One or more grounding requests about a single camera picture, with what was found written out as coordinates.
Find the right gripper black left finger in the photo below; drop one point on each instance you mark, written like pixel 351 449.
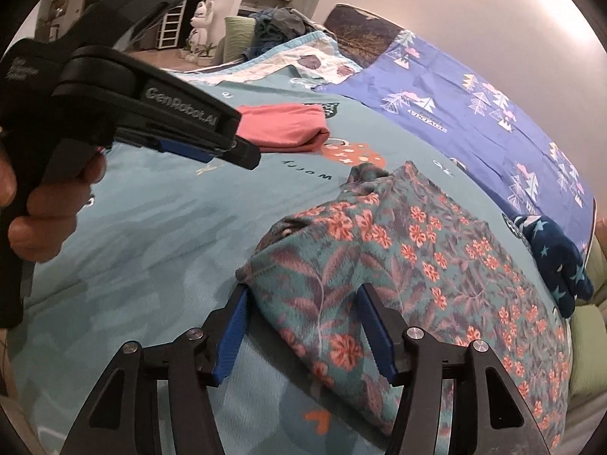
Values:
pixel 225 329

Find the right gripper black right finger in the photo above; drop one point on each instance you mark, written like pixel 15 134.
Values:
pixel 383 328

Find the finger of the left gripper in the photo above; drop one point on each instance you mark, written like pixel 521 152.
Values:
pixel 240 152

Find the teal floral fleece garment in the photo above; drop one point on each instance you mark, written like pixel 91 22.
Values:
pixel 430 259

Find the pile of dark clothes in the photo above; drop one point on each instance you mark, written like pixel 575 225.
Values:
pixel 276 26

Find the person's left hand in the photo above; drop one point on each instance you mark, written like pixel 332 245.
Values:
pixel 52 214

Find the folded coral pink garment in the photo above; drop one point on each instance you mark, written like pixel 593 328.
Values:
pixel 284 128

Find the teal patterned bed cover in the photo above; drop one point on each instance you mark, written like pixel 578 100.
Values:
pixel 160 246

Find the white ladder shelf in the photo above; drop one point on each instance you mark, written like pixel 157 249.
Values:
pixel 169 27

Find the white bear figurine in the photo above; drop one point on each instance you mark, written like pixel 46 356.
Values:
pixel 200 23

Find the green cushion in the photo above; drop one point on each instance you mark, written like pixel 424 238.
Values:
pixel 239 33

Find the dark brown patterned pillow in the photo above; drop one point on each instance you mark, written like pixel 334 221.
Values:
pixel 362 36

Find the navy star-pattern fleece garment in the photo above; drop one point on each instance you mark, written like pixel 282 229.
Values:
pixel 558 261

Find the green pillow near curtain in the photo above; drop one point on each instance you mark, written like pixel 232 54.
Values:
pixel 588 328

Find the blue tree-print pillowcase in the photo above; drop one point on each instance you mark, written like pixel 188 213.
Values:
pixel 463 116

